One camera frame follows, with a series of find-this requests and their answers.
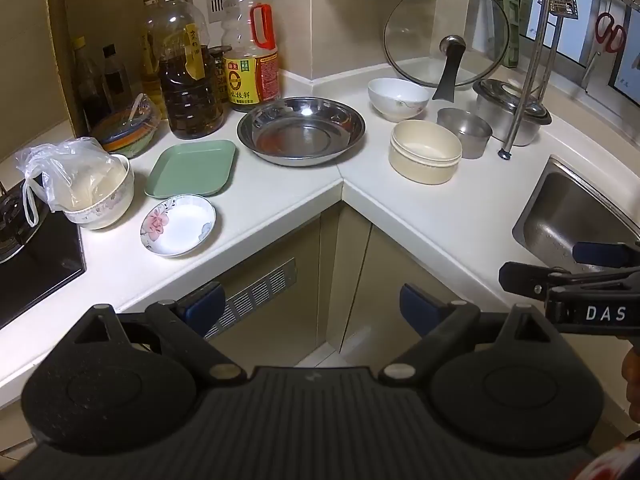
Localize metal dish rack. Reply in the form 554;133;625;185
497;0;640;161

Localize glass lid with black handle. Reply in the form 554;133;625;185
383;0;511;102

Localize person's right hand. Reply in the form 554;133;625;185
621;345;640;406

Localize clear plastic bag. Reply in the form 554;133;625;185
15;136;126;228

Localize small floral dish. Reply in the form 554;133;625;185
140;193;217;259

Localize large dark oil bottle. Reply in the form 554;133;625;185
157;0;227;141

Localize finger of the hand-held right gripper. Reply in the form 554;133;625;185
572;241;640;273
499;261;621;306

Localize cabinet vent grille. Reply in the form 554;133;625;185
202;257;298;341

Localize red scissors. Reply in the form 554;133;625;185
582;11;628;81

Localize large stainless steel plate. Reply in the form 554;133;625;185
236;96;367;167

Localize cream bowl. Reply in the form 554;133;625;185
388;119;463;185

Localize dark glass bottle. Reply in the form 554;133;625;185
70;36;113;136
101;45;135;111

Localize small stainless steel bowl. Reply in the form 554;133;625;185
436;107;494;160

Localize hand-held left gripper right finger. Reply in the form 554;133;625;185
379;283;553;382

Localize floral ceramic bowl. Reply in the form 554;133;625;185
62;154;136;231

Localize steel pot with lid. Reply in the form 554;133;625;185
472;78;552;147

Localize beige cabinet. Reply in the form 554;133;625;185
200;200;506;368

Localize green square plate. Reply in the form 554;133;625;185
144;140;237;199

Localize red white printed clothing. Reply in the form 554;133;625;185
575;440;640;480

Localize stainless steel sink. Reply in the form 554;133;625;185
512;155;640;273

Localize black stove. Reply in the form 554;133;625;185
0;180;87;331

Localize sauce bottle with red handle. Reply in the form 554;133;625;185
221;0;281;113

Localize green board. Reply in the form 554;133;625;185
501;0;521;68

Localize white ceramic bowl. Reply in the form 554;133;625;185
367;77;431;123

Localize small condiment jar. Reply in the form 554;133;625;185
207;46;231;106

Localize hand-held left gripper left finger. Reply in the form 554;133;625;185
75;281;247;381

